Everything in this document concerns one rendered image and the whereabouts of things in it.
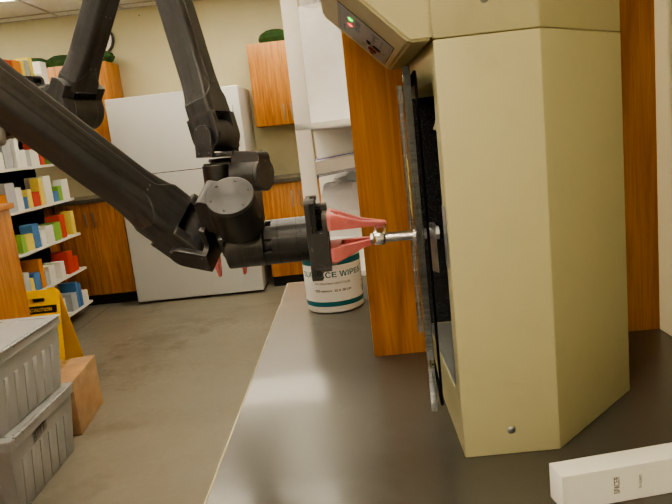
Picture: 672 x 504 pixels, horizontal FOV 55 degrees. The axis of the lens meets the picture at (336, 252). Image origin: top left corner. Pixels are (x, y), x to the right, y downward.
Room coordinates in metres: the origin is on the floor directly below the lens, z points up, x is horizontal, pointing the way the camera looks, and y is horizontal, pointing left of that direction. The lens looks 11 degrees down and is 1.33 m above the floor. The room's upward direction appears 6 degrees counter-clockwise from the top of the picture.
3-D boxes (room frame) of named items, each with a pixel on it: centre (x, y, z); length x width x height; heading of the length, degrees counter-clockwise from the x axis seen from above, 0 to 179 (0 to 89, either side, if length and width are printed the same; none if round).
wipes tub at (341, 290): (1.43, 0.01, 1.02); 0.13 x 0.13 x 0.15
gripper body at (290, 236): (0.81, 0.05, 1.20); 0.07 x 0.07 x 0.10; 88
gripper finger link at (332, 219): (0.81, -0.02, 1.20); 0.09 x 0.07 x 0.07; 88
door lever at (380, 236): (0.79, -0.07, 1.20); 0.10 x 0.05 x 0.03; 174
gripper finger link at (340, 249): (0.81, -0.02, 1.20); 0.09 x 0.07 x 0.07; 88
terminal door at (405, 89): (0.86, -0.11, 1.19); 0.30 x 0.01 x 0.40; 174
